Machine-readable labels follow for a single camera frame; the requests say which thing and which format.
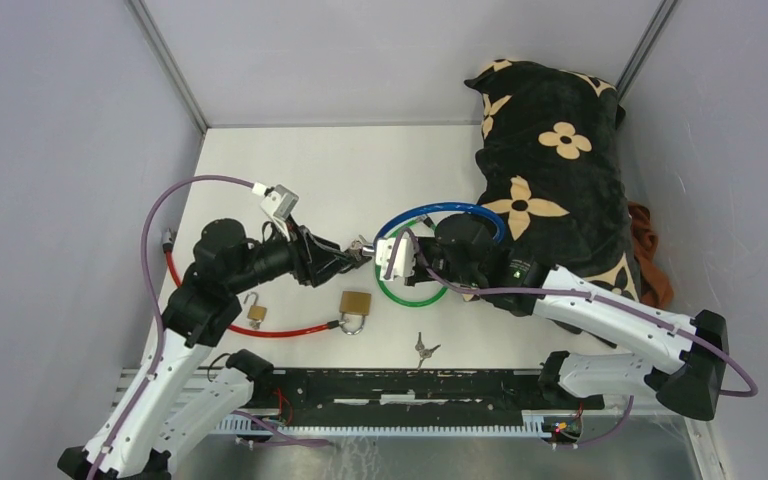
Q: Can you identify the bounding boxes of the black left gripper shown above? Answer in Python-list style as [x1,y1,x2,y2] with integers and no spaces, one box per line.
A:
[230,213,356,292]

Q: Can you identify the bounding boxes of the silver keys of blue lock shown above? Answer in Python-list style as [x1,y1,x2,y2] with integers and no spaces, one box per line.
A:
[348,235,374,259]

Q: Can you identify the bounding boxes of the green cable lock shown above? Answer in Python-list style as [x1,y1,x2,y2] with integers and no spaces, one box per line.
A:
[374,215,447,308]

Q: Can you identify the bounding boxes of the blue cable lock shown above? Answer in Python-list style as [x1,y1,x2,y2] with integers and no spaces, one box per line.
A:
[350,202,517,265]

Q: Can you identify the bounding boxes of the silver keys of brass padlock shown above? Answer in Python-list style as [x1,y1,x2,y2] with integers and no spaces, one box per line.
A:
[415,332,441,370]

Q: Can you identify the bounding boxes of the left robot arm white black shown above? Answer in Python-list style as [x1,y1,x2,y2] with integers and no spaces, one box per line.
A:
[57,219,374,479]

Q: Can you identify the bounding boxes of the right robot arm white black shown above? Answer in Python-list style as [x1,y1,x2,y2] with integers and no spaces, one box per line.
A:
[400,214,730,421]

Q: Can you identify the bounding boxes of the small brass padlock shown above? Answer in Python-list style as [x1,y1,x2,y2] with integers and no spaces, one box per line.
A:
[244,291,267,330]

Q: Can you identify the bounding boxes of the black floral pillow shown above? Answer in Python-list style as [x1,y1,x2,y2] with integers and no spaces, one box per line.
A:
[464,59,641,300]

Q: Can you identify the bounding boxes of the brown cloth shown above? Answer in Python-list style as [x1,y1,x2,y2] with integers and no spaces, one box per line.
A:
[628,202,674,309]

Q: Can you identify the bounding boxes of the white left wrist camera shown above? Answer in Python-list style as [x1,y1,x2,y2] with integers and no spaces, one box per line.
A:
[252,183,299,240]

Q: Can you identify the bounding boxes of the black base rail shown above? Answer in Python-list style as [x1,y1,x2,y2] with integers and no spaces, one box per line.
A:
[245,368,605,436]

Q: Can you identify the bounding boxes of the red cable lock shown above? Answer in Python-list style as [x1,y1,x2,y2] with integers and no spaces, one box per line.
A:
[160,228,339,339]

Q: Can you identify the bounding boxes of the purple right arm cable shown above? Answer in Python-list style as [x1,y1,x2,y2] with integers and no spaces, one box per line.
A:
[383,228,760,399]

